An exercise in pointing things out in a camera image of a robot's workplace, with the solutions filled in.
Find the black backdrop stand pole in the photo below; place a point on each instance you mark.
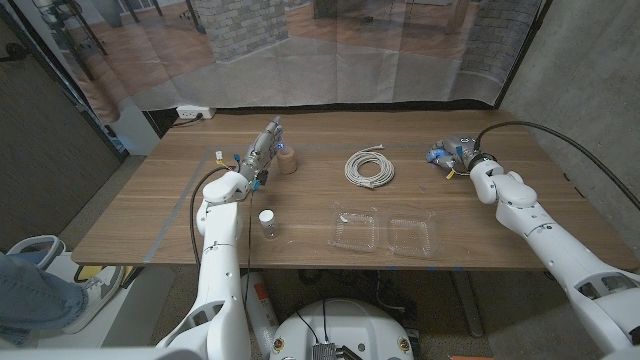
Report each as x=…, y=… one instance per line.
x=116, y=142
x=501, y=95

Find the white cylinder with orange label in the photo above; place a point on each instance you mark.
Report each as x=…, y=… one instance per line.
x=262, y=310

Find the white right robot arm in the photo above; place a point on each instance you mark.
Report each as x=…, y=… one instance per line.
x=555, y=245

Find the white sneaker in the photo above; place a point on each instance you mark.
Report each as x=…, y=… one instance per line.
x=95, y=300

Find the clear bottle with white cap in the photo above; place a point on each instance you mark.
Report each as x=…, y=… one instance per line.
x=268, y=225

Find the small blue toy camera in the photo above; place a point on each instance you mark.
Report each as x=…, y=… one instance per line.
x=436, y=154

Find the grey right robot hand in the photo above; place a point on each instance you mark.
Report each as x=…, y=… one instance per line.
x=462, y=147

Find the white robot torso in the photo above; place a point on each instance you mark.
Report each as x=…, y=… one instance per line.
x=345, y=325

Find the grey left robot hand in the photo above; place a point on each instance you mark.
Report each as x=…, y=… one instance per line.
x=260, y=152

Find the printed room backdrop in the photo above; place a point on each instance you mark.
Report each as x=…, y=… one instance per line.
x=300, y=60

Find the small brown cup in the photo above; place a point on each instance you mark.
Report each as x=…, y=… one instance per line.
x=287, y=161

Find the clear plastic clamshell container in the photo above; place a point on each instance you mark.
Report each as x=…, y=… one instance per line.
x=355, y=232

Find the white floor platform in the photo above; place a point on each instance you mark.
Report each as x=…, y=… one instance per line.
x=140, y=300

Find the person's leg in jeans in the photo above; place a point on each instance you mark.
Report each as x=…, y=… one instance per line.
x=30, y=295

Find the white power strip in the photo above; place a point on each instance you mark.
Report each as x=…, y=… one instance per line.
x=195, y=111

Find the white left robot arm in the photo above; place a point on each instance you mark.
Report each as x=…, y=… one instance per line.
x=220, y=270

